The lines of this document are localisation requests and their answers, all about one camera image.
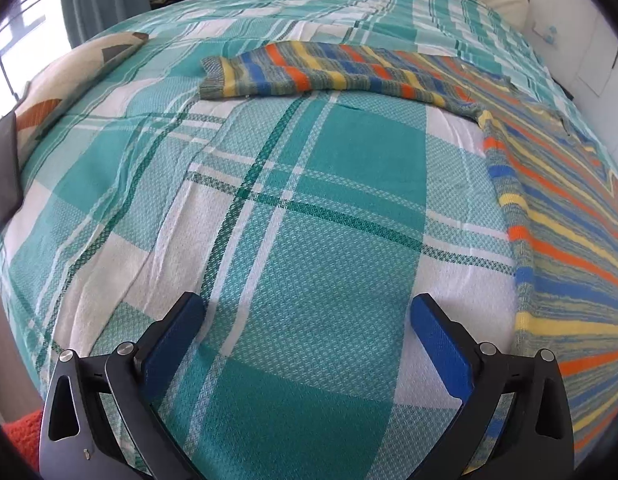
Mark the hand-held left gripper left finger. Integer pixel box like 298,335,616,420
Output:
39,292,206,480

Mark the wall socket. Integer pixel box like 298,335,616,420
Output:
532,22,560,45

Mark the dark grey cushion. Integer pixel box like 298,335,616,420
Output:
0,112,24,235

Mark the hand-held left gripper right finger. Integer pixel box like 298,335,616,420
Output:
410,294,575,480

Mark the teal plaid bedspread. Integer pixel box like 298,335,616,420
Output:
0,0,618,480

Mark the orange knitted cloth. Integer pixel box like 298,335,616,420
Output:
1,407,44,476

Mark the geometric print pillow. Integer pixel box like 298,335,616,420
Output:
14,31,150,161

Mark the striped knitted sweater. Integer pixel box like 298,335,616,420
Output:
199,42,618,466

